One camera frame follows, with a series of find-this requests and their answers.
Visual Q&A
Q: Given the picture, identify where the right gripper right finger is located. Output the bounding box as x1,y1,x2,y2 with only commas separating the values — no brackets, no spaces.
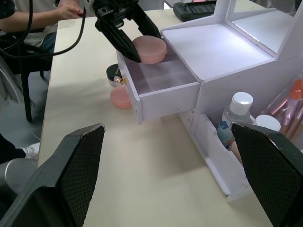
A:
231,122,303,227

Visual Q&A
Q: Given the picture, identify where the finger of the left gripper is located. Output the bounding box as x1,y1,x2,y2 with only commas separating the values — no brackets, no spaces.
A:
95,20,143,63
127,4,162,39

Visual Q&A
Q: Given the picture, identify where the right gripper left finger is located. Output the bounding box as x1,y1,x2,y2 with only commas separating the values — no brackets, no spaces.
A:
0,123,106,227

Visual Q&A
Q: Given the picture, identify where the pink round makeup sponge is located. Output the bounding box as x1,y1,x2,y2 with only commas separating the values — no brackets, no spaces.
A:
109,84,132,109
132,35,168,65

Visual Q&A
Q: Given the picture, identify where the black round compact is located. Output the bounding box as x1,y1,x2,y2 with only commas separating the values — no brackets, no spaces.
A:
106,63,127,88

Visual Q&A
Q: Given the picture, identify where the white drawer with gold knob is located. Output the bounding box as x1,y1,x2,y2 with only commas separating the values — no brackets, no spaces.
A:
113,47,202,125

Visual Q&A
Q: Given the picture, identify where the white mirror makeup organizer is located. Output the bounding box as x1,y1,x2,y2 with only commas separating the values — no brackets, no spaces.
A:
160,0,303,204

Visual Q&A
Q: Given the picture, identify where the packaged pink brush set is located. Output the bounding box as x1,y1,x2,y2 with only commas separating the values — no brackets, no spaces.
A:
261,75,303,144

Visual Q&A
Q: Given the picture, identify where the bystander's bare hand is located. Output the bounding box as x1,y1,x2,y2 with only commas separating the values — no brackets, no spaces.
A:
55,4,92,19

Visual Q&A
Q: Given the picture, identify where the black handheld controller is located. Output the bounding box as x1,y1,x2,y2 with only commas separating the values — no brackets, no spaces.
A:
172,0,218,22

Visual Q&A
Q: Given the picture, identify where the white sneaker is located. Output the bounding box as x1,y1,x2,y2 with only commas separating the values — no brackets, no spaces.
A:
18,141,40,161

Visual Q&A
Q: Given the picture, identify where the white capped bottle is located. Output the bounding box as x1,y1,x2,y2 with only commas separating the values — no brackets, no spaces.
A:
252,114,282,133

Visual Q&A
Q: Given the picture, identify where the silver rounded robot shell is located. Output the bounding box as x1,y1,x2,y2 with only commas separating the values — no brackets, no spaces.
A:
0,157,37,201

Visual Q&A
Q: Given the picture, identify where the dark trouser leg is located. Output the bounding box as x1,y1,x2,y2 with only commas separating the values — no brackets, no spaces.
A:
0,133,27,164

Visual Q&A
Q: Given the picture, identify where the clear bottle with blue label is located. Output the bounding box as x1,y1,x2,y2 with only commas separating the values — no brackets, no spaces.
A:
217,91,254,151

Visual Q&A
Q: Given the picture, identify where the seated person in white shirt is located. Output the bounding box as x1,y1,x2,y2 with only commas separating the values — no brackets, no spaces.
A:
0,0,60,55

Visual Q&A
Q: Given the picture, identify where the black chair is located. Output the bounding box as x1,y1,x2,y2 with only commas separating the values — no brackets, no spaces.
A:
14,46,54,122

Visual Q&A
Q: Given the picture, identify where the grey hanging cloth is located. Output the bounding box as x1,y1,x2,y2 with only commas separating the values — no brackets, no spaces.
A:
0,55,20,105

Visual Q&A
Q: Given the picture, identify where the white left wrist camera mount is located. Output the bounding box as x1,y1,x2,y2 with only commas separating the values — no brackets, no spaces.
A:
83,0,96,11

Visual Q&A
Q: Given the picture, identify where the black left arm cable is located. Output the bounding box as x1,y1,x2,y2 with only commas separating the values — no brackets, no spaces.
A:
0,0,86,59

